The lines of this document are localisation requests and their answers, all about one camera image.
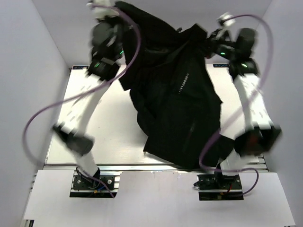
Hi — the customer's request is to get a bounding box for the black zip jacket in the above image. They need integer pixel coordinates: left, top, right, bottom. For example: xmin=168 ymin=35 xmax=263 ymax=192
xmin=115 ymin=1 xmax=233 ymax=169

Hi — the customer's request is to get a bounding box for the blue corner label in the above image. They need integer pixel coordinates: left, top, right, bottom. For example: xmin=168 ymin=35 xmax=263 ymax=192
xmin=213 ymin=63 xmax=229 ymax=68
xmin=72 ymin=65 xmax=88 ymax=70

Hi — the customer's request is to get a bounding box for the blue right corner label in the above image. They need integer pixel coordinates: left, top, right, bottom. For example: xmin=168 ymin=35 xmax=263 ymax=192
xmin=213 ymin=63 xmax=229 ymax=68

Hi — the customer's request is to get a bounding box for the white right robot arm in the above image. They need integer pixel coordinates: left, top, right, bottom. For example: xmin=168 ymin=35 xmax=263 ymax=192
xmin=209 ymin=28 xmax=282 ymax=189

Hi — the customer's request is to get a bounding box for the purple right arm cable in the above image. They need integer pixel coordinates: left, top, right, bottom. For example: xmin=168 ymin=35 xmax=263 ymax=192
xmin=198 ymin=14 xmax=274 ymax=196

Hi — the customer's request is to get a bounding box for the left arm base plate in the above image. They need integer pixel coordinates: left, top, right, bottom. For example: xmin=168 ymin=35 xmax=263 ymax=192
xmin=70 ymin=171 xmax=121 ymax=199

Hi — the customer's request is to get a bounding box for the aluminium front table rail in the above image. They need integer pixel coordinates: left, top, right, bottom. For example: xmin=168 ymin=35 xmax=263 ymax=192
xmin=43 ymin=163 xmax=269 ymax=173

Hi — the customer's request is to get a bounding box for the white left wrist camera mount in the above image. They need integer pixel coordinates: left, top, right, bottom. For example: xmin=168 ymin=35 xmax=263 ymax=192
xmin=87 ymin=0 xmax=119 ymax=20

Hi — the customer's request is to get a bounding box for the blue left corner label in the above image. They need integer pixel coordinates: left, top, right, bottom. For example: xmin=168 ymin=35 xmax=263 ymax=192
xmin=72 ymin=65 xmax=88 ymax=70

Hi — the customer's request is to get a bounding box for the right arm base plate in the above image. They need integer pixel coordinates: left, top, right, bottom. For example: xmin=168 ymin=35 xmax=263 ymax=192
xmin=193 ymin=173 xmax=244 ymax=201

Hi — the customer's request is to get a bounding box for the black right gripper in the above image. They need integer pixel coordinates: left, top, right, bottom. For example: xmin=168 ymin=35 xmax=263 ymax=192
xmin=193 ymin=29 xmax=236 ymax=61

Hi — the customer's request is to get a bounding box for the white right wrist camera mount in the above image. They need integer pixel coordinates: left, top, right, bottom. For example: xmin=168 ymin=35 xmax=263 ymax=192
xmin=217 ymin=12 xmax=236 ymax=28

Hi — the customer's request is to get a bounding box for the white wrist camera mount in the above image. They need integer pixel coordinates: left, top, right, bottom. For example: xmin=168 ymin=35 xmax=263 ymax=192
xmin=217 ymin=12 xmax=236 ymax=28
xmin=87 ymin=0 xmax=119 ymax=20

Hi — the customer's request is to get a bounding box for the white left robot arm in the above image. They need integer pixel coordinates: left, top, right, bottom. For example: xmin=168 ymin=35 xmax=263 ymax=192
xmin=53 ymin=17 xmax=123 ymax=189

